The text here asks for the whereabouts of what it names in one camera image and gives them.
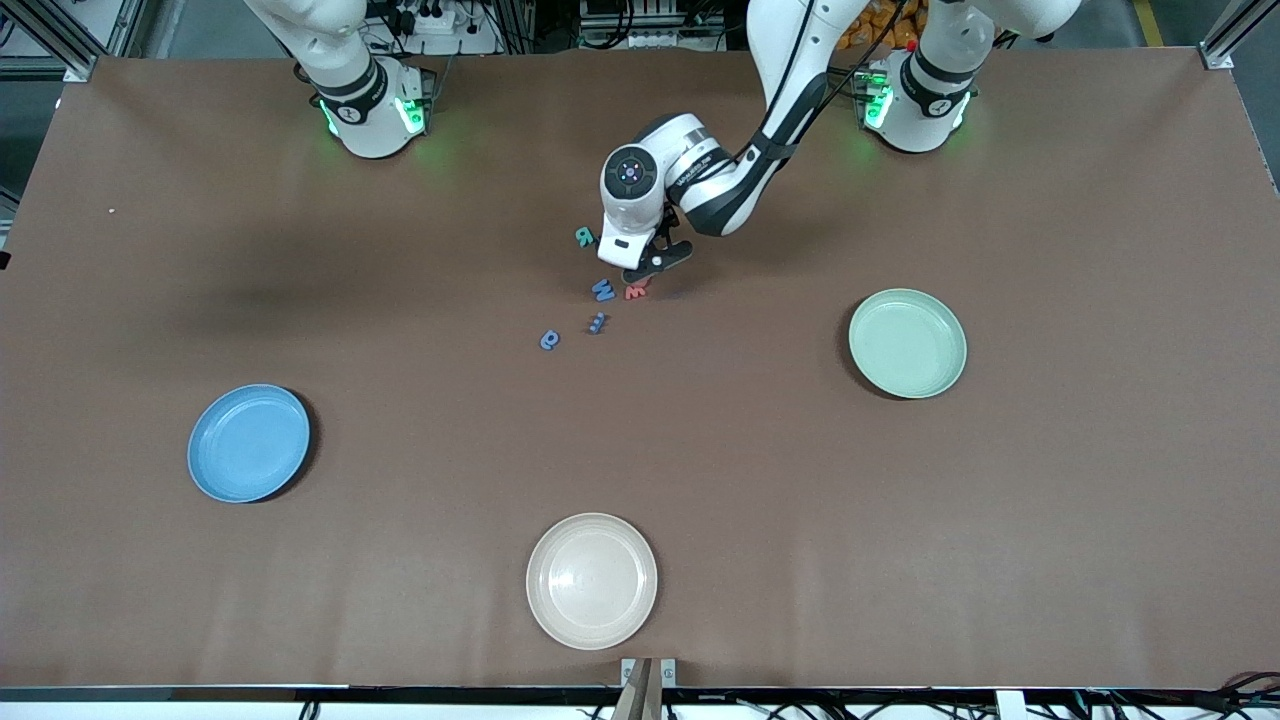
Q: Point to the metal table edge bracket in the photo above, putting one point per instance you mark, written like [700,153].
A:
[630,672]

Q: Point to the white power strip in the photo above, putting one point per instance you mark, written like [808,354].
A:
[425,18]

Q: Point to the blue lowercase letter a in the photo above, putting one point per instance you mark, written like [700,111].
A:
[551,346]

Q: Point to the blue round plate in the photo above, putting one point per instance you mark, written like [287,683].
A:
[249,443]

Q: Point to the orange objects pile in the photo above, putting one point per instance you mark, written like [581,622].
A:
[880,25]

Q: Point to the aluminium frame post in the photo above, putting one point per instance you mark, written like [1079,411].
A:
[1235,30]
[55,38]

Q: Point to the teal capital letter R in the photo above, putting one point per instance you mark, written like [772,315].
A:
[583,238]

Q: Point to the dark equipment rack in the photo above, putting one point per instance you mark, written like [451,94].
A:
[650,25]

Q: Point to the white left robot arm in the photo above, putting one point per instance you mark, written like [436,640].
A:
[800,40]

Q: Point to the blue capital letter W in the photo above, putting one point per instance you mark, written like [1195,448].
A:
[603,292]

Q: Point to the beige round plate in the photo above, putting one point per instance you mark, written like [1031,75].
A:
[592,581]

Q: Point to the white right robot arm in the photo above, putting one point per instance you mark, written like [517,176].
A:
[370,120]

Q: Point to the pale green round plate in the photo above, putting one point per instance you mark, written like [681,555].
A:
[907,344]

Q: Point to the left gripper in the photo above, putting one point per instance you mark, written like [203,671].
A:
[669,219]

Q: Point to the blue lowercase letter i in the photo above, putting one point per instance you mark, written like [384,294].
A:
[597,324]

